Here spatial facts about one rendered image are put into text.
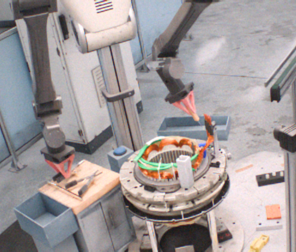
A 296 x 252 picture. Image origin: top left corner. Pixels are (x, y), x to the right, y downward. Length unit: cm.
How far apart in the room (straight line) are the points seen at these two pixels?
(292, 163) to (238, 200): 83
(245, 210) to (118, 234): 46
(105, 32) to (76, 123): 215
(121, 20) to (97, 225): 70
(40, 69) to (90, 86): 248
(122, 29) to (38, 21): 56
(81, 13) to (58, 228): 71
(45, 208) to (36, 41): 60
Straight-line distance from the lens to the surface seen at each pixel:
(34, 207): 156
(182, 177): 132
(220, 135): 166
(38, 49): 124
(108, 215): 154
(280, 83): 270
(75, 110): 370
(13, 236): 324
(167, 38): 156
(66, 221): 143
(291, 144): 93
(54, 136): 137
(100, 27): 167
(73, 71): 361
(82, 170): 159
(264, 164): 196
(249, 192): 181
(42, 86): 134
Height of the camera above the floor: 186
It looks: 27 degrees down
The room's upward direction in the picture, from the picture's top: 12 degrees counter-clockwise
